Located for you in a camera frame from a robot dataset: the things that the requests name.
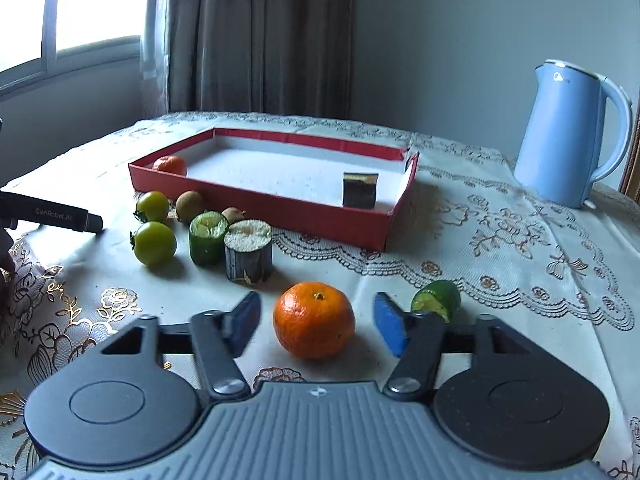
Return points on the white lace tablecloth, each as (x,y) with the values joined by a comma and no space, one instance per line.
(500,220)

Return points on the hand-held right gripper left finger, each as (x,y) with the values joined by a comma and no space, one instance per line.
(247,317)

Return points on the dark cube block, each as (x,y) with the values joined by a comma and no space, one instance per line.
(359,195)

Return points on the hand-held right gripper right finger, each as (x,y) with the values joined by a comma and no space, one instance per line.
(390,325)

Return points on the green cucumber piece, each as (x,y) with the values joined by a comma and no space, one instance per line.
(205,247)

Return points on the small orange tangerine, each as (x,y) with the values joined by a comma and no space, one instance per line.
(170,166)

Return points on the window frame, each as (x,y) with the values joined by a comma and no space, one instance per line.
(47,10)

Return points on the brown curtain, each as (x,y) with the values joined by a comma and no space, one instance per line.
(260,35)

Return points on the white gold-flowered undercloth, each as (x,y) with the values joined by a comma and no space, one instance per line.
(360,365)

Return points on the brown kiwi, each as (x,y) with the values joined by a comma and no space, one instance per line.
(232,215)
(189,205)

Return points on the blue electric kettle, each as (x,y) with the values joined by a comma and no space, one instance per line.
(555,135)

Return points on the green lime piece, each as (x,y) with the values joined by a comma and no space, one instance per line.
(440,297)

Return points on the large orange tangerine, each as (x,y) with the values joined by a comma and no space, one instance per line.
(312,320)

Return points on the dark cylinder piece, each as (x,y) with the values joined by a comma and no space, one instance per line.
(247,260)

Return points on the red cardboard box tray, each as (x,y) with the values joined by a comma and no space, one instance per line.
(300,215)

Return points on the green round fruit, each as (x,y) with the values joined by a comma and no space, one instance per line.
(155,244)
(152,207)

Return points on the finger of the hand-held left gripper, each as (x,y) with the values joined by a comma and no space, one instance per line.
(95,223)

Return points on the gold wooden frame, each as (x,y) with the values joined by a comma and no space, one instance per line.
(631,160)

